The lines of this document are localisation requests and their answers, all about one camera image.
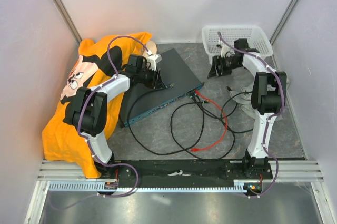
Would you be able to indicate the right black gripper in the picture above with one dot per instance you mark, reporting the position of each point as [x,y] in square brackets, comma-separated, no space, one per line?
[218,60]

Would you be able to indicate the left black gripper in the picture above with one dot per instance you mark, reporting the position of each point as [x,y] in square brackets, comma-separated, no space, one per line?
[156,82]

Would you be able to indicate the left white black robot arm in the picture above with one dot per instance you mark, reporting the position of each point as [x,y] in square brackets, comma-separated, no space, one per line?
[88,111]

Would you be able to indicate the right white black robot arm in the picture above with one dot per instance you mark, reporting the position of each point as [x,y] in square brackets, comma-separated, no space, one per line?
[268,91]

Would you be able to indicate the grey cloth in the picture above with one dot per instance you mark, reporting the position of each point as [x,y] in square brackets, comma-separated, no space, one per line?
[244,100]

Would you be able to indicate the peach fabric hat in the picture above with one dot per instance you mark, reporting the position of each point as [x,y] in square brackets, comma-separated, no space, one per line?
[150,48]

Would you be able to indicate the orange mickey mouse cloth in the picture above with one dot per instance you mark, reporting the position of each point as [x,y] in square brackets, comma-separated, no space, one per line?
[97,62]

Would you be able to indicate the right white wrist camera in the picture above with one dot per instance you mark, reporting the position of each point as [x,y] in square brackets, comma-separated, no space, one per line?
[224,50]

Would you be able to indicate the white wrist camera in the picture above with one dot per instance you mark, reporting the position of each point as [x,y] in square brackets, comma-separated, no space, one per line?
[153,59]
[224,50]

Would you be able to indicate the dark blue network switch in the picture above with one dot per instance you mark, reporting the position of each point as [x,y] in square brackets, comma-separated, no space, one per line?
[178,81]

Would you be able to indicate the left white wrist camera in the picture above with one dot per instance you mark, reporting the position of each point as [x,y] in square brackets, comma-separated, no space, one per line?
[153,59]

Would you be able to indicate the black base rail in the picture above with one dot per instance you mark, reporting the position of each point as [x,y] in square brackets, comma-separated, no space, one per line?
[185,172]

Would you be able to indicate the white slotted cable duct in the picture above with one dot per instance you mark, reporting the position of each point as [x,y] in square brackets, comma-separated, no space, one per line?
[100,186]

